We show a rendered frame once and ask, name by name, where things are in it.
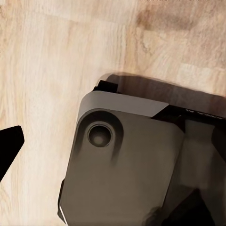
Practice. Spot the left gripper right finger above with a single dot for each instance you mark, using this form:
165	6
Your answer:
218	139

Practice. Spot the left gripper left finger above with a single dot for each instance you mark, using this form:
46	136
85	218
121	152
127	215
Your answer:
11	141

